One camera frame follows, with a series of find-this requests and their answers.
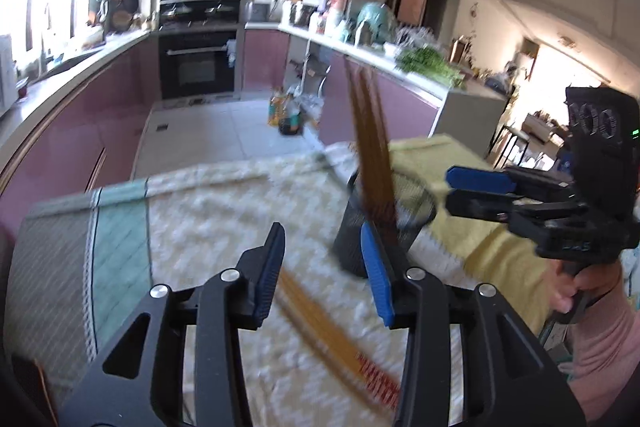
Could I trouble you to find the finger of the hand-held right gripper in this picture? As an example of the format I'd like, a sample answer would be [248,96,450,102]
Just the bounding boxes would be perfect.
[446,165,577,198]
[444,189,592,224]

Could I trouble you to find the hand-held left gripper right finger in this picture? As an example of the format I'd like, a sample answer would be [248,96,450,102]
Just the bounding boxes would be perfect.
[360,223,587,427]

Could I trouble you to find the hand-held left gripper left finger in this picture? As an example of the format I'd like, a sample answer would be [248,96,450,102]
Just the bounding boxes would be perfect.
[60,222,287,427]

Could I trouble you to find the black mesh holder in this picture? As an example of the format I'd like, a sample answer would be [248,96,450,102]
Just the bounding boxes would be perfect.
[332,169,437,279]

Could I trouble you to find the row of wooden chopsticks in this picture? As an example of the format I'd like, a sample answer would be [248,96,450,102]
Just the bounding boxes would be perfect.
[275,267,404,414]

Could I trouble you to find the bunch of wooden chopsticks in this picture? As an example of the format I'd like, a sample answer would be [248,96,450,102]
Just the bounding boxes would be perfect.
[342,56,402,254]

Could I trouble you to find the person's right hand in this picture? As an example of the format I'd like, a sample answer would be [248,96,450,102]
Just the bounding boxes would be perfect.
[549,254,626,314]

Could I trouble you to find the yellow and grey lettered cloth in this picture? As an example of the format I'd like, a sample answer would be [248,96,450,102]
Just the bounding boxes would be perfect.
[389,134,557,339]

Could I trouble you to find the teal and beige patterned cloth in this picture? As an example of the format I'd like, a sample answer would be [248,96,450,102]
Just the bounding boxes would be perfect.
[5,141,468,427]

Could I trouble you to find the green leafy vegetables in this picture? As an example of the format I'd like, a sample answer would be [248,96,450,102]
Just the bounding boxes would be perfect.
[397,46,467,88]

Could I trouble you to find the row of pink cabinet doors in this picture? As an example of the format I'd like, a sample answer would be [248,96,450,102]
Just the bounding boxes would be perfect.
[0,36,161,208]
[242,29,444,148]

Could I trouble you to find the clear plastic bag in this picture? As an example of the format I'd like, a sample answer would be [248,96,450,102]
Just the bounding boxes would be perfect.
[394,27,442,54]

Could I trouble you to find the cooking oil bottle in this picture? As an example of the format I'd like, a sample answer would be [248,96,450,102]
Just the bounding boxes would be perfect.
[269,89,304,136]

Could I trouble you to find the white kitchen countertop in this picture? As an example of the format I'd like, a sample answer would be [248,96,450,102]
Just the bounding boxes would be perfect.
[0,21,508,142]

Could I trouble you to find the teal kitchen appliance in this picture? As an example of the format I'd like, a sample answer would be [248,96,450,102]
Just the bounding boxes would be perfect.
[357,2,399,44]

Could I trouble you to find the black built-in oven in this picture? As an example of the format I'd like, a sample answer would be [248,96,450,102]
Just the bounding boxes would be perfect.
[158,31,237,101]

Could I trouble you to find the steel stock pot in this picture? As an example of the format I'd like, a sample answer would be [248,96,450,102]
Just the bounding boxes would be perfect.
[289,1,316,28]

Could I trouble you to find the steel toaster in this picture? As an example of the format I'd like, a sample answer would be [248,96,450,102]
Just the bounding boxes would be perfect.
[248,1,274,24]

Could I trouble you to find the black range hood stove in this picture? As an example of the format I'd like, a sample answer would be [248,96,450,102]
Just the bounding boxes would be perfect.
[159,0,244,31]

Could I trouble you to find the steel faucet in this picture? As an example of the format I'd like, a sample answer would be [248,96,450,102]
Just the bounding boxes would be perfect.
[42,1,54,58]

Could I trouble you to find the white microwave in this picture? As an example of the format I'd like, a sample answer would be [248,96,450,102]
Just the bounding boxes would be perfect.
[0,34,15,118]

